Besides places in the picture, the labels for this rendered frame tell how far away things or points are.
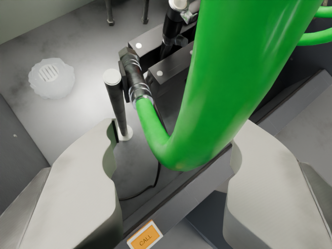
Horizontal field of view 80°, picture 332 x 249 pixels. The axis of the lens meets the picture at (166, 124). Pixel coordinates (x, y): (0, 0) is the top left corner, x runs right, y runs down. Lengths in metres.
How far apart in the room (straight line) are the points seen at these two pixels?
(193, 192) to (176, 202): 0.04
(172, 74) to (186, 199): 0.22
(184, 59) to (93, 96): 0.24
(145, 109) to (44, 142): 0.39
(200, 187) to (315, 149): 1.58
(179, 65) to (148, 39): 0.07
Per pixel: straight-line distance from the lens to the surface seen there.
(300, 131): 1.83
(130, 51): 0.24
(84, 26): 0.61
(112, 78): 0.19
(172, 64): 0.38
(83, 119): 0.50
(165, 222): 0.38
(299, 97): 0.52
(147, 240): 0.37
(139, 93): 0.17
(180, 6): 0.30
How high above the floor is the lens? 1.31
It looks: 75 degrees down
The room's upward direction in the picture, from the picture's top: 39 degrees clockwise
